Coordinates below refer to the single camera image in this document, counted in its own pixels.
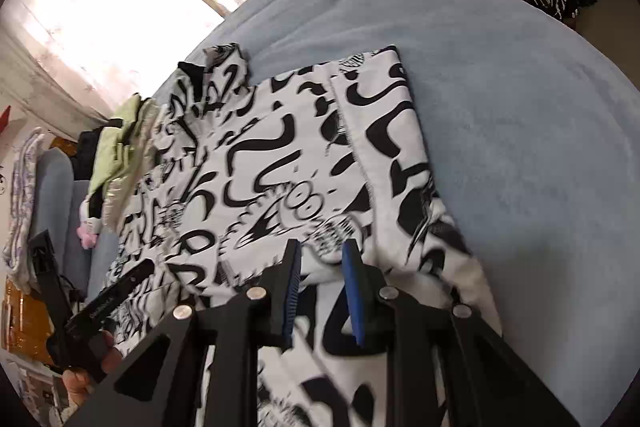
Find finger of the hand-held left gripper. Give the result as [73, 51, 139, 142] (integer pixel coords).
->
[112, 258, 157, 303]

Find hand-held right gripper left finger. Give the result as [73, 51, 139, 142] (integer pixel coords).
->
[62, 238, 302, 427]

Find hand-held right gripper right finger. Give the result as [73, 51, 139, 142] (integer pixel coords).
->
[341, 239, 582, 427]

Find black and white printed garment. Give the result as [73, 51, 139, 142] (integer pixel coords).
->
[102, 43, 503, 427]

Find green and white folded clothes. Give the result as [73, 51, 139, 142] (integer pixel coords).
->
[100, 99, 163, 233]

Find black clothes pile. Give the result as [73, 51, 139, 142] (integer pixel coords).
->
[70, 118, 125, 182]

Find person's left hand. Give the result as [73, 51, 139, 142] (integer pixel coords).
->
[61, 329, 124, 409]

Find orange shiny package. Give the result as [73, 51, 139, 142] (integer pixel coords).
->
[0, 278, 57, 365]

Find pink plush toy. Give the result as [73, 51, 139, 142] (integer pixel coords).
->
[76, 216, 104, 251]

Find blue grey pillow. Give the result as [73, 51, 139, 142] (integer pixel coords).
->
[34, 149, 76, 268]
[64, 179, 95, 264]

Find purple patterned quilt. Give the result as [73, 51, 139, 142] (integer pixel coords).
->
[1, 128, 47, 294]

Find light green garment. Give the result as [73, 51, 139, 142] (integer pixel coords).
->
[87, 96, 146, 198]

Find light blue blanket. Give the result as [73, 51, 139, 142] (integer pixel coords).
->
[82, 0, 640, 427]

